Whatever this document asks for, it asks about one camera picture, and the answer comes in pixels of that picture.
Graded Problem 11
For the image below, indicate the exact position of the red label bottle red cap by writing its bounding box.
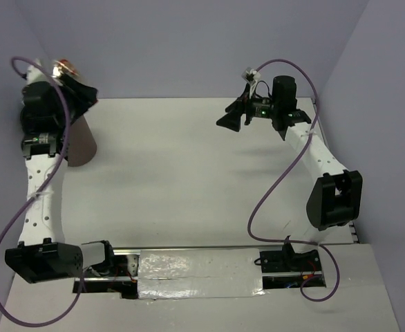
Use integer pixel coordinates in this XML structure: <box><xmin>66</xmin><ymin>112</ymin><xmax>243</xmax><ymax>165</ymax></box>
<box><xmin>52</xmin><ymin>59</ymin><xmax>82</xmax><ymax>82</ymax></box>

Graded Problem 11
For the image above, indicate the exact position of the metal base rail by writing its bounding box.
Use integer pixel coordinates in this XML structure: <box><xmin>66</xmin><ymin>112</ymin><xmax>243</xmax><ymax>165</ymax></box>
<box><xmin>84</xmin><ymin>245</ymin><xmax>326</xmax><ymax>300</ymax></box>

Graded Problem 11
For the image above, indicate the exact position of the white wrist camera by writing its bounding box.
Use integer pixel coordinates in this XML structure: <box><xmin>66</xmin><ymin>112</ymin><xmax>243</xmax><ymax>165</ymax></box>
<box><xmin>241</xmin><ymin>67</ymin><xmax>261</xmax><ymax>98</ymax></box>
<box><xmin>12</xmin><ymin>57</ymin><xmax>49</xmax><ymax>85</ymax></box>

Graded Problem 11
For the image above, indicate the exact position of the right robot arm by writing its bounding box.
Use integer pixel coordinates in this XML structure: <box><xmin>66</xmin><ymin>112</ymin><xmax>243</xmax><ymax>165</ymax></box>
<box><xmin>216</xmin><ymin>70</ymin><xmax>363</xmax><ymax>270</ymax></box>

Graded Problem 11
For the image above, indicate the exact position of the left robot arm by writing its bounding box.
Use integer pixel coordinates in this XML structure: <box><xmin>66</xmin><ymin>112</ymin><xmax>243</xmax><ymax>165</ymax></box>
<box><xmin>5</xmin><ymin>74</ymin><xmax>117</xmax><ymax>284</ymax></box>

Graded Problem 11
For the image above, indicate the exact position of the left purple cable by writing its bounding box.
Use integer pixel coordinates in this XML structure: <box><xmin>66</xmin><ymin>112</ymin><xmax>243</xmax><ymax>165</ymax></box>
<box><xmin>0</xmin><ymin>56</ymin><xmax>88</xmax><ymax>327</ymax></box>

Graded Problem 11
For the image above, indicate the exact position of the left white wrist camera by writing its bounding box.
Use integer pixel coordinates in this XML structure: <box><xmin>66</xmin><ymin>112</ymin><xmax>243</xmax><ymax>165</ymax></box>
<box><xmin>12</xmin><ymin>57</ymin><xmax>49</xmax><ymax>85</ymax></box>

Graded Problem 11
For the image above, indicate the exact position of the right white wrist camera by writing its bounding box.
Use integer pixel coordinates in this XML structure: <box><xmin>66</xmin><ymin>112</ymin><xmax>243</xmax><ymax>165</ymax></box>
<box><xmin>241</xmin><ymin>67</ymin><xmax>261</xmax><ymax>98</ymax></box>

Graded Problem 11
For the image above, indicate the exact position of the silver foil tape sheet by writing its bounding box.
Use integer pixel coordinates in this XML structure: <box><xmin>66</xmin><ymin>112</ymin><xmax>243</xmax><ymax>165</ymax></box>
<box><xmin>138</xmin><ymin>248</ymin><xmax>265</xmax><ymax>299</ymax></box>

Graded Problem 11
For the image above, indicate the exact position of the brown round waste bin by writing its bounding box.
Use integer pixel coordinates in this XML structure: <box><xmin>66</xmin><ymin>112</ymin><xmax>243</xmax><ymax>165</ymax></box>
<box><xmin>67</xmin><ymin>116</ymin><xmax>97</xmax><ymax>167</ymax></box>

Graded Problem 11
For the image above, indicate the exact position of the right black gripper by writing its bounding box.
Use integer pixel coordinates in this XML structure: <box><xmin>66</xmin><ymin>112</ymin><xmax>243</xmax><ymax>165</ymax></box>
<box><xmin>216</xmin><ymin>83</ymin><xmax>279</xmax><ymax>132</ymax></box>

